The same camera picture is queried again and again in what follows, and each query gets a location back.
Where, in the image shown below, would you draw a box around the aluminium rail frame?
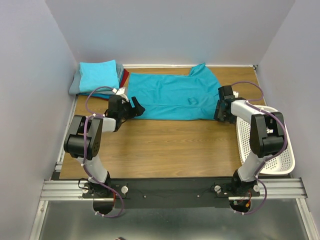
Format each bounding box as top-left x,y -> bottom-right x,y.
29,64 -> 313,240

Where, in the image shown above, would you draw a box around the folded grey t-shirt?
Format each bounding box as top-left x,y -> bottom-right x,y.
69,63 -> 124,95

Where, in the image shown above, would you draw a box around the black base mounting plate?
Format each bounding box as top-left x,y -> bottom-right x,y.
78,177 -> 260,216

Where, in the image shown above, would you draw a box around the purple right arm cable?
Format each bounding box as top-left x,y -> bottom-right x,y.
231,81 -> 288,216

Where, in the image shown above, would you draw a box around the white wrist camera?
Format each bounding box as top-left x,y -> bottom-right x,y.
233,91 -> 239,98
112,87 -> 129,102

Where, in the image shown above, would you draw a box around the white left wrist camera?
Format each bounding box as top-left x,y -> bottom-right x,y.
112,87 -> 129,102

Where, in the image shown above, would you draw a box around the folded light blue t-shirt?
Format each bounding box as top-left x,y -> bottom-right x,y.
79,60 -> 119,93

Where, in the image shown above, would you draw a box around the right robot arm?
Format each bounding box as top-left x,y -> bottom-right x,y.
214,85 -> 288,196

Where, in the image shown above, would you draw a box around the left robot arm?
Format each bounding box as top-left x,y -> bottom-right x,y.
63,95 -> 146,198

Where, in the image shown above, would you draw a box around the folded red t-shirt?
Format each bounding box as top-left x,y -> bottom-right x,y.
119,69 -> 130,88

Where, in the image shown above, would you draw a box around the teal t-shirt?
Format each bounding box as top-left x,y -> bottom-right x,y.
127,63 -> 221,121

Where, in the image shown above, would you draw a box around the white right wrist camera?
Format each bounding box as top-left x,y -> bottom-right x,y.
233,91 -> 239,98

